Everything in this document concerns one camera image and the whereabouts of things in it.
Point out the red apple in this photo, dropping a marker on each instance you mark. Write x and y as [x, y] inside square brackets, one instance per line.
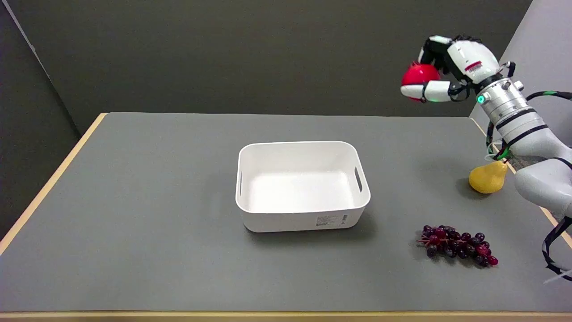
[419, 76]

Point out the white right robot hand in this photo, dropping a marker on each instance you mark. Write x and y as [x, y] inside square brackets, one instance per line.
[469, 60]

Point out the dark red grape bunch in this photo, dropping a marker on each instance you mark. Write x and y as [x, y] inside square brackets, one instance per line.
[458, 245]

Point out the yellow pear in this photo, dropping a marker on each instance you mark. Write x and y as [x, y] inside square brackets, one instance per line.
[488, 178]

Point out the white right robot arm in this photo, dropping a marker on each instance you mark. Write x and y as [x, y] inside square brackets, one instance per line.
[527, 134]

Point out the white plastic box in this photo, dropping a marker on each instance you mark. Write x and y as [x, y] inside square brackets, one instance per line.
[302, 185]

